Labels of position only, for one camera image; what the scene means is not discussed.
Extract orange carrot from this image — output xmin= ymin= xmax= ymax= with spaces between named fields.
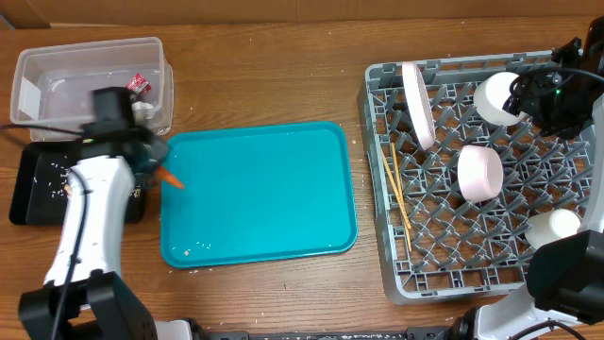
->
xmin=154 ymin=166 xmax=185 ymax=190

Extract white napkin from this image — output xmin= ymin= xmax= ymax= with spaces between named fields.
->
xmin=132 ymin=101 xmax=155 ymax=122

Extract red snack wrapper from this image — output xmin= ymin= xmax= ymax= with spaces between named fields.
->
xmin=126 ymin=73 xmax=151 ymax=95

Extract white bowl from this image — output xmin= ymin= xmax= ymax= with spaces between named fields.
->
xmin=473 ymin=72 xmax=527 ymax=127

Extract small white cup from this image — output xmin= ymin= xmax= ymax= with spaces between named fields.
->
xmin=525 ymin=209 xmax=581 ymax=249

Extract white round plate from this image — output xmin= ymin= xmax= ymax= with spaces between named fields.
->
xmin=401 ymin=61 xmax=435 ymax=150

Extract wooden chopstick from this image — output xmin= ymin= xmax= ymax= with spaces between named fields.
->
xmin=390 ymin=142 xmax=412 ymax=253
xmin=380 ymin=149 xmax=411 ymax=231

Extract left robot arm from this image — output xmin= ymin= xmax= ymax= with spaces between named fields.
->
xmin=18 ymin=87 xmax=204 ymax=340

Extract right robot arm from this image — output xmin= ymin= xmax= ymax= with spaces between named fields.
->
xmin=437 ymin=18 xmax=603 ymax=339

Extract grey dishwasher rack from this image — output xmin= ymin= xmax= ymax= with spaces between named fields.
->
xmin=358 ymin=51 xmax=595 ymax=305

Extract clear plastic bin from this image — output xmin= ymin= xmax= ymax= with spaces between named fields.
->
xmin=9 ymin=37 xmax=174 ymax=135

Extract black plastic tray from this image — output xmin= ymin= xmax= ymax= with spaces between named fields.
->
xmin=8 ymin=140 xmax=147 ymax=226

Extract teal serving tray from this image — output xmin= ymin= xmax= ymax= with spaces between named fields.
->
xmin=159 ymin=122 xmax=359 ymax=269

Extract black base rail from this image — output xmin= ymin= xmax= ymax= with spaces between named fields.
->
xmin=202 ymin=326 xmax=454 ymax=340

